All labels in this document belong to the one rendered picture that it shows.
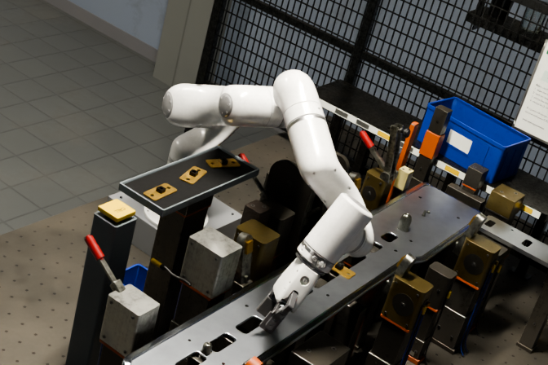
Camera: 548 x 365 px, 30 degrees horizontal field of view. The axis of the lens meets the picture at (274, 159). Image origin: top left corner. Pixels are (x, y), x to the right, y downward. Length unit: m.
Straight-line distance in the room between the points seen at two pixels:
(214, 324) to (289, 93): 0.54
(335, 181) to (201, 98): 0.61
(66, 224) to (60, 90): 2.49
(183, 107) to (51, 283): 0.58
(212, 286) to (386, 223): 0.69
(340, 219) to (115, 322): 0.52
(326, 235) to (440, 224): 0.87
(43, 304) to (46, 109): 2.63
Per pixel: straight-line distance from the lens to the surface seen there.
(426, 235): 2.86
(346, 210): 2.11
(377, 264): 2.64
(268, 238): 2.45
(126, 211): 2.27
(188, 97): 2.72
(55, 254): 2.91
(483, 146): 3.20
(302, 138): 2.22
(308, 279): 2.14
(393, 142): 2.91
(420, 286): 2.53
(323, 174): 2.19
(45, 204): 4.46
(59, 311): 2.70
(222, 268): 2.30
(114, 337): 2.21
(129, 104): 5.47
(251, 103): 2.40
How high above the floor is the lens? 2.33
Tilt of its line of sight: 26 degrees down
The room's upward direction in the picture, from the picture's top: 16 degrees clockwise
